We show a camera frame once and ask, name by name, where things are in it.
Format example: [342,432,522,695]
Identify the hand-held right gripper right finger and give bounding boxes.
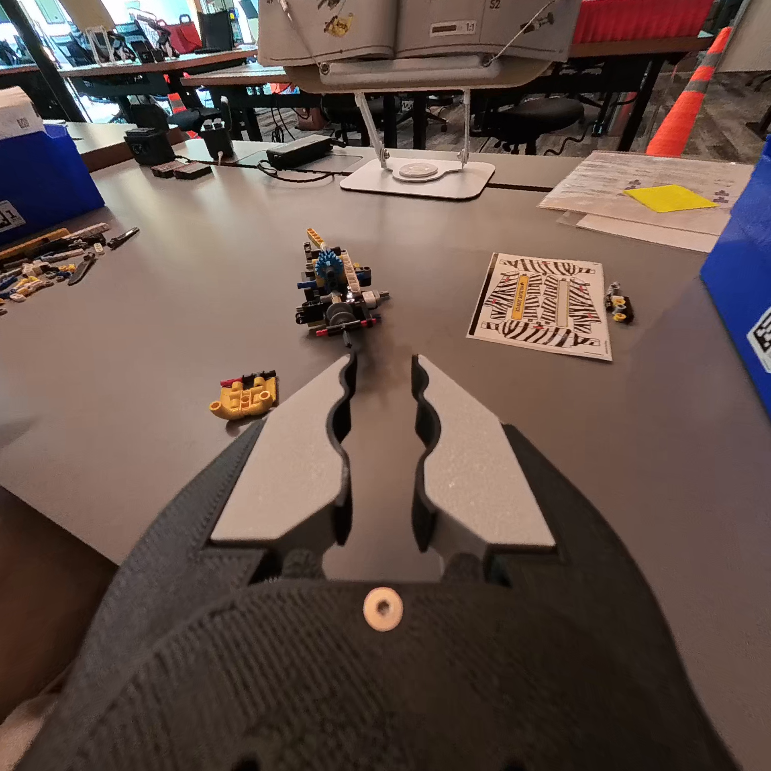
[411,354,556,561]

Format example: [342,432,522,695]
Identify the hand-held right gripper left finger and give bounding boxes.
[211,352,357,547]

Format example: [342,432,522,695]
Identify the lego vehicle chassis assembly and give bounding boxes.
[294,227,391,349]

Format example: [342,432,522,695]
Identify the yellow and black lego subassembly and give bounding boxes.
[209,370,279,421]

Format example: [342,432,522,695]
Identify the small black yellow lego subassembly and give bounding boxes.
[604,281,635,325]

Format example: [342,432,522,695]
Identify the pile of loose lego pieces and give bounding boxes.
[0,222,141,318]

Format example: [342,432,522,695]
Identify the zebra striped sticker sheet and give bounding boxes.
[466,252,614,363]

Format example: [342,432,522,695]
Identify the white book stand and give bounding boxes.
[283,55,548,197]

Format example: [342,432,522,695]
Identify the black power adapter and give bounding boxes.
[265,134,334,170]

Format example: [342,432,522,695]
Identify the stack of clear paper sleeves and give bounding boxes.
[537,151,755,254]

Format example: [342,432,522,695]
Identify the black battery charger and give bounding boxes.
[198,117,235,160]

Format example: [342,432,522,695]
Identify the blue plastic bin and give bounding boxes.
[699,135,771,422]

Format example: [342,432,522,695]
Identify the yellow sticky note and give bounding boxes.
[623,184,719,214]

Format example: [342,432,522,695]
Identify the black boxy device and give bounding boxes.
[124,127,176,167]

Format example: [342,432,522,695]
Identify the black round stool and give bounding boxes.
[501,96,586,155]

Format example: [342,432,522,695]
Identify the blue bin with white box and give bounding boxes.
[0,86,107,247]

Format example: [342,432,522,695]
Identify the orange traffic cone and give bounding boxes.
[645,27,733,158]

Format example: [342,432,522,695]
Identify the wooden background table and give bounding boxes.
[0,48,259,82]

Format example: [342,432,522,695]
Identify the red bag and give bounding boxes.
[164,14,203,55]

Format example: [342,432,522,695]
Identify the clear acrylic sign holder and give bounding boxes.
[84,27,119,65]

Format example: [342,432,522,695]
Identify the red fabric bin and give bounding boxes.
[572,0,716,45]

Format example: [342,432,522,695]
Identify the black cable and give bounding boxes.
[258,160,345,183]

